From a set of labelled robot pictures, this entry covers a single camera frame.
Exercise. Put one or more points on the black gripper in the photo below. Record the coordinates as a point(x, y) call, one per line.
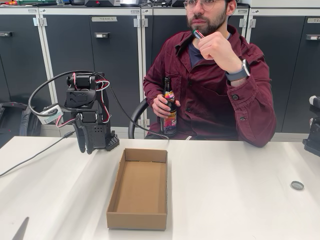
point(89, 117)

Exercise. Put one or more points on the dark glass beer bottle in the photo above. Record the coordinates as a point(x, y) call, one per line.
point(168, 125)

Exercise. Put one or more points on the green edding marker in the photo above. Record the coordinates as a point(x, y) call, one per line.
point(198, 34)

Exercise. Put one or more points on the person's left forearm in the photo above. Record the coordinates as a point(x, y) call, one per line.
point(252, 112)

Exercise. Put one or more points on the person's right forearm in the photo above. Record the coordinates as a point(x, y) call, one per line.
point(151, 87)

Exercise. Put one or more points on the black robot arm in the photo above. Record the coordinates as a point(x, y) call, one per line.
point(102, 136)

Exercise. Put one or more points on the idle black robot arm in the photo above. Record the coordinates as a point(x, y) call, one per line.
point(313, 140)

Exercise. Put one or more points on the person's right hand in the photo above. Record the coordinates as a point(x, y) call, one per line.
point(161, 106)

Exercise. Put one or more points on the person's left hand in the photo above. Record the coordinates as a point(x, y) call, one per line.
point(217, 48)

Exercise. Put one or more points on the black office chair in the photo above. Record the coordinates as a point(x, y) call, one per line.
point(132, 120)

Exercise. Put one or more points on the open cardboard box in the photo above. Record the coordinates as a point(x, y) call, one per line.
point(140, 187)

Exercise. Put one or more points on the black backpack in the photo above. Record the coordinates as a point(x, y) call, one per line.
point(12, 117)

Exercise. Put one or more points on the team tape label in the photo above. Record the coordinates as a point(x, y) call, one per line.
point(104, 19)

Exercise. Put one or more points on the man in maroon shirt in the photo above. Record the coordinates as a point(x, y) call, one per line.
point(207, 100)

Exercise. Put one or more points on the clear drinking glass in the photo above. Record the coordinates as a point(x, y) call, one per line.
point(60, 2)

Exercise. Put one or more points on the green flat box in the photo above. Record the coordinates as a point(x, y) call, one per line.
point(37, 2)

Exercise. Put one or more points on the metal bottle cap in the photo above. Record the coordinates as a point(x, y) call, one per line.
point(297, 185)

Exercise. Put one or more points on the grey gripper camera box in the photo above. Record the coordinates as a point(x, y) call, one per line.
point(50, 116)

